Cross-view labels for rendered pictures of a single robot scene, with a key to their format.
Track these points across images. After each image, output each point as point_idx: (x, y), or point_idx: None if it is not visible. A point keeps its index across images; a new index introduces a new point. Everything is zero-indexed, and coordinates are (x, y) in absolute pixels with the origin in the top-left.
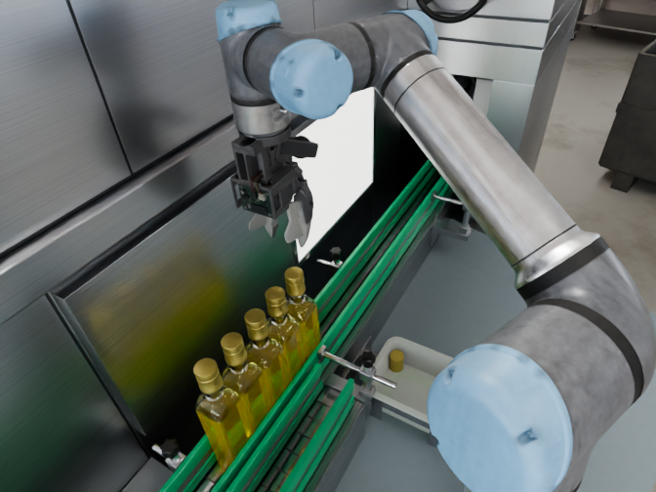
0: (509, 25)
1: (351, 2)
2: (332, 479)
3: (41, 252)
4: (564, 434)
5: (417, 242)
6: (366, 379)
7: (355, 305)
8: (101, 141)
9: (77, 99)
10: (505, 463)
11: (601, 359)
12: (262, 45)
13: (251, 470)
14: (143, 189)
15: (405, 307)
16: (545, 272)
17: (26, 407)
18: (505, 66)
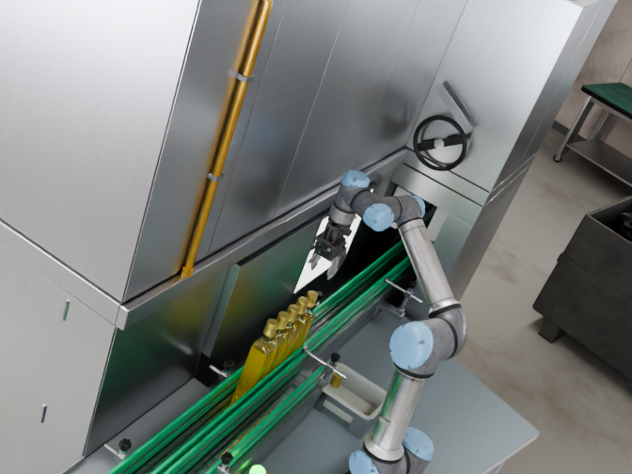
0: (466, 184)
1: (378, 145)
2: (293, 423)
3: (246, 244)
4: (431, 345)
5: (366, 308)
6: (329, 370)
7: (324, 331)
8: (274, 204)
9: (278, 187)
10: (413, 351)
11: (447, 333)
12: (364, 197)
13: (265, 390)
14: (276, 229)
15: (344, 353)
16: (438, 308)
17: (199, 310)
18: (457, 208)
